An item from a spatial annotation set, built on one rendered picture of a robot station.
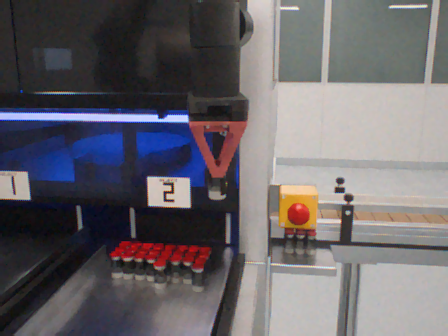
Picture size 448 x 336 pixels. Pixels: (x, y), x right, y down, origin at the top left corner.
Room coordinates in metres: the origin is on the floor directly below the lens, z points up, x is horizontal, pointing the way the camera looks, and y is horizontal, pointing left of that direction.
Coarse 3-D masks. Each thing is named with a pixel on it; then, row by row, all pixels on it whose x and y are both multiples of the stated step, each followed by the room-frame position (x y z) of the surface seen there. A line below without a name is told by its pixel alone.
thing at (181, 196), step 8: (152, 184) 0.78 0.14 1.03; (160, 184) 0.78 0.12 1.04; (176, 184) 0.78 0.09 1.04; (184, 184) 0.78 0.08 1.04; (152, 192) 0.78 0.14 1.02; (160, 192) 0.78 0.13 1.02; (176, 192) 0.78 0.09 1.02; (184, 192) 0.78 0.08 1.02; (152, 200) 0.78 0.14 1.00; (160, 200) 0.78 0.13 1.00; (176, 200) 0.78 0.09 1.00; (184, 200) 0.78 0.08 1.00
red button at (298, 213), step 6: (294, 204) 0.73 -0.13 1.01; (300, 204) 0.72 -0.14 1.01; (288, 210) 0.73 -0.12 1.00; (294, 210) 0.71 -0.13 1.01; (300, 210) 0.71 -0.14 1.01; (306, 210) 0.71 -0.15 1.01; (288, 216) 0.72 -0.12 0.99; (294, 216) 0.71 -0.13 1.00; (300, 216) 0.71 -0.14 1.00; (306, 216) 0.71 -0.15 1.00; (294, 222) 0.71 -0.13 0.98; (300, 222) 0.71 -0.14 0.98; (306, 222) 0.72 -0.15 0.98
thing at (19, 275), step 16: (0, 240) 0.86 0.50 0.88; (16, 240) 0.86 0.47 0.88; (32, 240) 0.86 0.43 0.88; (48, 240) 0.86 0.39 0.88; (64, 240) 0.86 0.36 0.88; (80, 240) 0.84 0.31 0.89; (0, 256) 0.78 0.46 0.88; (16, 256) 0.78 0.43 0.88; (32, 256) 0.78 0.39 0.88; (48, 256) 0.71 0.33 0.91; (0, 272) 0.71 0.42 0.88; (16, 272) 0.71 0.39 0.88; (32, 272) 0.66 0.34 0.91; (0, 288) 0.65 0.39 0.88; (16, 288) 0.62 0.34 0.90; (0, 304) 0.57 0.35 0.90
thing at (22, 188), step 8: (0, 176) 0.83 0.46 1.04; (8, 176) 0.83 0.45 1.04; (16, 176) 0.82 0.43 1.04; (24, 176) 0.82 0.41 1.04; (0, 184) 0.83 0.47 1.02; (8, 184) 0.83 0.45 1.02; (16, 184) 0.82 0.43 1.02; (24, 184) 0.82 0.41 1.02; (0, 192) 0.83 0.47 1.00; (8, 192) 0.83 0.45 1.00; (16, 192) 0.82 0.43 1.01; (24, 192) 0.82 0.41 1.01
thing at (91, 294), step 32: (96, 256) 0.72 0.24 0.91; (64, 288) 0.61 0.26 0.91; (96, 288) 0.66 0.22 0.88; (128, 288) 0.66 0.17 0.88; (224, 288) 0.61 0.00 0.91; (32, 320) 0.52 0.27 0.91; (64, 320) 0.56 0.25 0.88; (96, 320) 0.56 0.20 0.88; (128, 320) 0.56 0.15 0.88; (160, 320) 0.56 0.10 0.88; (192, 320) 0.56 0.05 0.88
